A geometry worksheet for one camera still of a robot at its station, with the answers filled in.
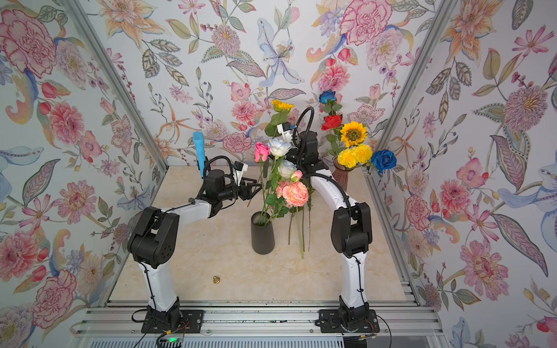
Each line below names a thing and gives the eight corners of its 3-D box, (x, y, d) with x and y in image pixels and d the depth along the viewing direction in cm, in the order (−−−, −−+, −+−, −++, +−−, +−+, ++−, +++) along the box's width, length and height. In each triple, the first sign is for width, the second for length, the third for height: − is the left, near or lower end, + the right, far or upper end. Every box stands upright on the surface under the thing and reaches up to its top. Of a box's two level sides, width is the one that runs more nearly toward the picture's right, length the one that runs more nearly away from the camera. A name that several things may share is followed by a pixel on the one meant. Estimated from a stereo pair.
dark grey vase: (253, 254, 92) (247, 229, 75) (254, 238, 97) (249, 211, 80) (274, 254, 92) (273, 229, 75) (274, 238, 97) (273, 211, 80)
